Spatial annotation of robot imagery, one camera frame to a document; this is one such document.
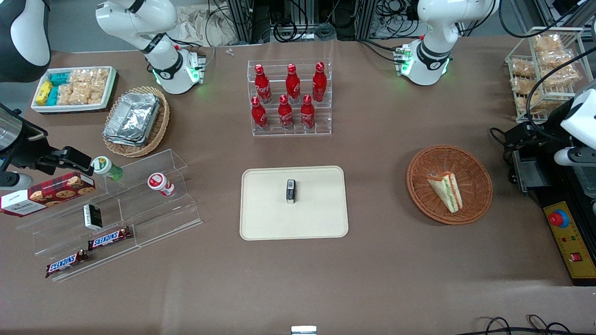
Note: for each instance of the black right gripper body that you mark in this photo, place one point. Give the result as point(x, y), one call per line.
point(27, 148)

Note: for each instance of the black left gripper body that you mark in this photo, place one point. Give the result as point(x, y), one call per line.
point(548, 131)

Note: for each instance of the triangle sandwich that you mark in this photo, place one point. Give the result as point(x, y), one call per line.
point(446, 190)

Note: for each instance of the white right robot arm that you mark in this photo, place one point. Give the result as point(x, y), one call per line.
point(139, 18)

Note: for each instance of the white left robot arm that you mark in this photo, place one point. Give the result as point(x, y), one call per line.
point(437, 18)

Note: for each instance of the round brown wicker basket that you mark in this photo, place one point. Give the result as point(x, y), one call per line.
point(475, 195)

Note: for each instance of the white rectangular snack tray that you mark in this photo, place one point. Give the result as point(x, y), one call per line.
point(111, 86)

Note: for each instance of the oval tan wicker basket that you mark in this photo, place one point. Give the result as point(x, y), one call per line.
point(160, 125)

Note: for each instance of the beige plastic serving tray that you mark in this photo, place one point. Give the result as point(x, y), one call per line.
point(316, 209)

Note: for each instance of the red chocolate cookie box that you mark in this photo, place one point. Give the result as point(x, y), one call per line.
point(51, 193)

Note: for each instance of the clear bag of puffed snacks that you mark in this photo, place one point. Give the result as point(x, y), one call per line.
point(563, 76)
point(547, 43)
point(531, 103)
point(522, 86)
point(555, 58)
point(524, 68)

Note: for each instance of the green bottle with white cap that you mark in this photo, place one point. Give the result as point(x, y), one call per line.
point(108, 168)

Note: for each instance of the silver foil container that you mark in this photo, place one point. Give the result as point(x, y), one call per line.
point(122, 141)
point(135, 114)

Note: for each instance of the small black white box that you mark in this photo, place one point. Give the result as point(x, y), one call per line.
point(92, 216)

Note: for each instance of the yellow snack packet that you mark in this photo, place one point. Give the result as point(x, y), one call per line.
point(43, 92)

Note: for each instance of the teal snack packet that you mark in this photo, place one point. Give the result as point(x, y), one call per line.
point(59, 78)
point(52, 96)

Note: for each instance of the clear bag of crackers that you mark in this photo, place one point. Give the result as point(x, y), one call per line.
point(91, 95)
point(67, 95)
point(100, 77)
point(79, 77)

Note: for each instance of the brown snickers bar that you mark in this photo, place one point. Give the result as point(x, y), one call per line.
point(109, 238)
point(66, 263)

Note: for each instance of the clear acrylic stepped shelf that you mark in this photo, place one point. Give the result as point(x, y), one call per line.
point(158, 218)

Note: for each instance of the black yellow emergency stop box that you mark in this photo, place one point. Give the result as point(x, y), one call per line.
point(570, 242)

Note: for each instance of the crumpled beige cloth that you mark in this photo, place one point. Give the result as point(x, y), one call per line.
point(200, 25)

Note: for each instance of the red cola bottle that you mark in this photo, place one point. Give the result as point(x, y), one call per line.
point(285, 114)
point(259, 115)
point(319, 83)
point(262, 86)
point(292, 84)
point(307, 113)

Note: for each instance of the clear acrylic bottle rack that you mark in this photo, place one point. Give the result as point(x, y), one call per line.
point(321, 123)

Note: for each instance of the small black gum box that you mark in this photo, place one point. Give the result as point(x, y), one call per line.
point(291, 191)

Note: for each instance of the aluminium frame rack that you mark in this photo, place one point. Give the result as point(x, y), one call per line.
point(242, 18)

